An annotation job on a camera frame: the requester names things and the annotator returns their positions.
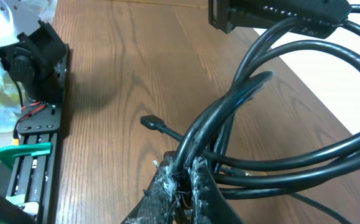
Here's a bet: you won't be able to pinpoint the green clamp on rail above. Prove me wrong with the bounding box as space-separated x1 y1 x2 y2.
0 142 52 170

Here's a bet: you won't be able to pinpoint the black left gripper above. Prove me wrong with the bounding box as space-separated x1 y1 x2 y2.
208 0 351 39

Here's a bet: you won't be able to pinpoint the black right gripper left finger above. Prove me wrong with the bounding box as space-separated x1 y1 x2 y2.
122 151 177 223

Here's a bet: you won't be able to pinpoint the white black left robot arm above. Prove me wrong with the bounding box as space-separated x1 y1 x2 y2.
0 0 351 103

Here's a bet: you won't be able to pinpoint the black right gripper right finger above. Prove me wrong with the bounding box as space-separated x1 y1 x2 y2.
188 157 244 224

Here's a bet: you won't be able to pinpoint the red black base wires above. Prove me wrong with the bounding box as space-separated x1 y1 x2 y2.
11 99 48 146

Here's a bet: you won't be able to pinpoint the black cable bundle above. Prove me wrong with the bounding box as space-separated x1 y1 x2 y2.
140 4 360 224

